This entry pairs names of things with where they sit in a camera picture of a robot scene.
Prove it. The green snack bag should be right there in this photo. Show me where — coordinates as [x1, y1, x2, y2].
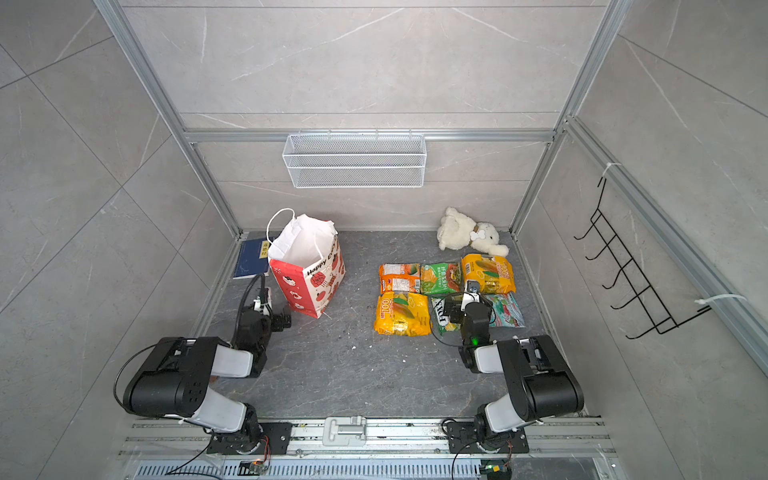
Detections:
[420, 262, 462, 296]

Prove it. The small yellow snack packet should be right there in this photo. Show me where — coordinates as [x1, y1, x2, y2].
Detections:
[374, 292, 431, 337]

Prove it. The yellow snack bag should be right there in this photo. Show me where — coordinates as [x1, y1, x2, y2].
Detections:
[461, 254, 517, 295]

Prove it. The Fox's mint candy bag teal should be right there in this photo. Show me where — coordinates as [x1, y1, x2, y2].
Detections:
[486, 292, 525, 328]

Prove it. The orange snack packet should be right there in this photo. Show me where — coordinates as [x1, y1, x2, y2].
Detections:
[379, 263, 421, 294]

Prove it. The red white paper gift bag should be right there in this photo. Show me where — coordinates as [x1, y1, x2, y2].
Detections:
[267, 208, 346, 319]

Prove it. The Fox's spring tea bag green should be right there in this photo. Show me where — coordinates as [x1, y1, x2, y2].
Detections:
[430, 297, 461, 335]

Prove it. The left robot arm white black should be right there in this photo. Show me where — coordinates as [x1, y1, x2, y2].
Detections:
[118, 307, 292, 455]

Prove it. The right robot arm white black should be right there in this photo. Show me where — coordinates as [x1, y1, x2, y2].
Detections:
[444, 300, 584, 450]

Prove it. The blue book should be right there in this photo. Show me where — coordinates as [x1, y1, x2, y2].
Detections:
[233, 238, 270, 279]

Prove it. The white plush teddy bear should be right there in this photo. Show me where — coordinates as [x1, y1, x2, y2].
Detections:
[436, 207, 509, 257]

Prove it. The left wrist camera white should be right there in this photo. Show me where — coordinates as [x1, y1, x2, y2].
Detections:
[253, 287, 273, 316]

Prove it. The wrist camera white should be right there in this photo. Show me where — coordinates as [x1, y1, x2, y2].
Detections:
[253, 287, 273, 316]
[463, 280, 481, 303]

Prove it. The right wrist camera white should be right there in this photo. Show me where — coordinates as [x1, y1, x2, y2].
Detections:
[463, 280, 481, 303]

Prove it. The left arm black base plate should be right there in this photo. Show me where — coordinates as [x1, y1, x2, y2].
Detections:
[206, 422, 293, 455]

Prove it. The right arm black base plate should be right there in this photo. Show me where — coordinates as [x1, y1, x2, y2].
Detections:
[440, 418, 530, 455]

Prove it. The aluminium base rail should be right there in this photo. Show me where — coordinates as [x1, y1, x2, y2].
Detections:
[109, 416, 626, 479]

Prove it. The white wire mesh basket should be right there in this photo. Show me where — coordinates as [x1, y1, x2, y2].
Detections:
[282, 133, 428, 189]

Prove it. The black wire hook rack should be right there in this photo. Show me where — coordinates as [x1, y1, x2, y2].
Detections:
[573, 178, 712, 340]

